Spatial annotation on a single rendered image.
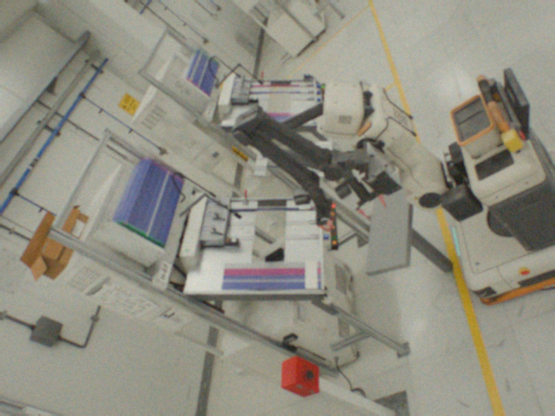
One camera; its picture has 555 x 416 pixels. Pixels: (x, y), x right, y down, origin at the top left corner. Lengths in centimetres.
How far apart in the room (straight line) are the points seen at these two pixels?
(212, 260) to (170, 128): 133
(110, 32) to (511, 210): 448
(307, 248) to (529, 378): 121
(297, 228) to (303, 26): 458
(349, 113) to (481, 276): 106
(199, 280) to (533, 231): 158
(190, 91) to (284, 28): 361
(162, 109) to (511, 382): 271
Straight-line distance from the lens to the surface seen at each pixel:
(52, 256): 235
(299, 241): 239
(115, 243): 223
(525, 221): 199
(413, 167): 192
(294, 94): 362
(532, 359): 234
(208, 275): 232
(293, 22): 667
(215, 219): 249
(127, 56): 539
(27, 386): 337
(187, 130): 334
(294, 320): 244
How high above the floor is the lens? 208
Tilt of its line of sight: 28 degrees down
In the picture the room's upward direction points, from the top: 55 degrees counter-clockwise
